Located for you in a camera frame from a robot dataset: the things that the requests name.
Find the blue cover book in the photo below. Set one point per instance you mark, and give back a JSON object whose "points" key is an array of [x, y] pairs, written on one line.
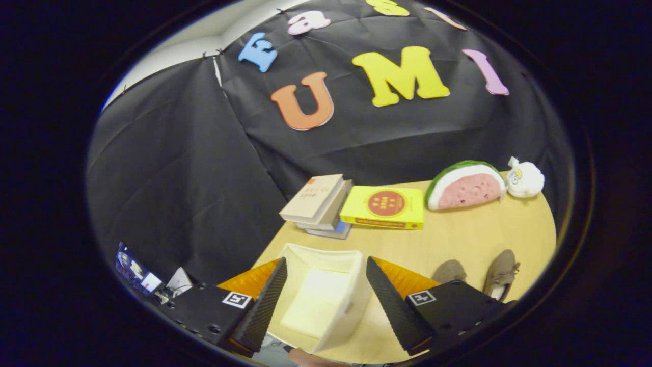
{"points": [[333, 233]]}

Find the white plush toy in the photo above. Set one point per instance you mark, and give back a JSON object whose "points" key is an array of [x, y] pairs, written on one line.
{"points": [[527, 178]]}

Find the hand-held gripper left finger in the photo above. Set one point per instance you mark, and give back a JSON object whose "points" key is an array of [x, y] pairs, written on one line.
{"points": [[262, 306]]}

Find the brown slipper shoe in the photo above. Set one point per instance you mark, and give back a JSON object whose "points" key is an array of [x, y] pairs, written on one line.
{"points": [[448, 270], [499, 270]]}

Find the watermelon slice plush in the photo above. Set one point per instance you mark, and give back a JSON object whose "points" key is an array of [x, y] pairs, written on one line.
{"points": [[466, 188]]}

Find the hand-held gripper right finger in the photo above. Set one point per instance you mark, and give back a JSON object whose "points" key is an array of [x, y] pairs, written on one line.
{"points": [[392, 306]]}

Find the beige cover book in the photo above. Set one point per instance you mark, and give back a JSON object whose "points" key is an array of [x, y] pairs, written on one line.
{"points": [[313, 199]]}

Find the yellow book with red circle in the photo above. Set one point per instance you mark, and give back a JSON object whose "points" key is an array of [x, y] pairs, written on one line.
{"points": [[382, 206]]}

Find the beige fabric storage box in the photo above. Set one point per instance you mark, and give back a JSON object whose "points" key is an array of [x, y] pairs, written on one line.
{"points": [[316, 300]]}

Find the grey cover book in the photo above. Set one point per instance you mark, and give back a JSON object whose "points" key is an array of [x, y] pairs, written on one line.
{"points": [[338, 209]]}

